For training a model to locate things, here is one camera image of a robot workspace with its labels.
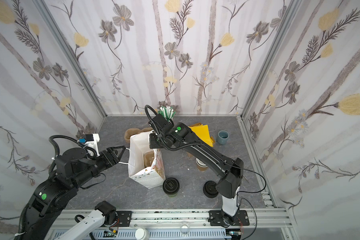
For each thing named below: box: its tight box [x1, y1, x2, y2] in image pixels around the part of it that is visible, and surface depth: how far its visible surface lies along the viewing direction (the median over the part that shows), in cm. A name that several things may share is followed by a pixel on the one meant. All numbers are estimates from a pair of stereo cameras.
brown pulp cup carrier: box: [143, 150, 155, 168], surface depth 93 cm
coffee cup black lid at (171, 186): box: [162, 177, 180, 195], surface depth 75 cm
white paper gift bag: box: [128, 130, 166, 189], surface depth 73 cm
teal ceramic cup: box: [216, 130, 230, 145], surface depth 103 cm
